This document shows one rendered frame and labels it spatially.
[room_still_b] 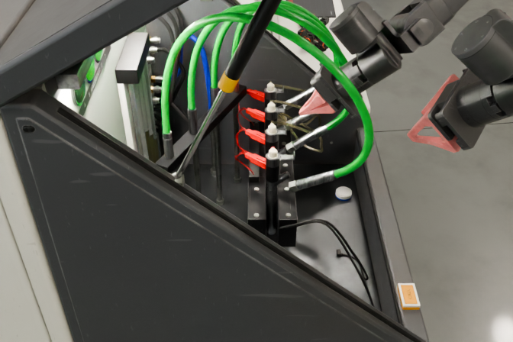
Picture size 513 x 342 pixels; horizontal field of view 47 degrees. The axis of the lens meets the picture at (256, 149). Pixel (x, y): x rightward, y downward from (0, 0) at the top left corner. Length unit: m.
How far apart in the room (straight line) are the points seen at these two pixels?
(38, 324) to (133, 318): 0.15
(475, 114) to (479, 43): 0.12
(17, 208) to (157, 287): 0.22
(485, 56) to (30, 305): 0.71
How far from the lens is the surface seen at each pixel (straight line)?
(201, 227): 0.77
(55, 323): 0.98
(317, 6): 2.03
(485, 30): 0.72
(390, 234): 1.22
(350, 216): 1.42
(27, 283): 0.92
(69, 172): 0.74
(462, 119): 0.80
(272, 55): 1.37
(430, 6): 1.02
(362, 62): 0.99
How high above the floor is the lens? 1.81
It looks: 38 degrees down
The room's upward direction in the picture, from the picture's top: straight up
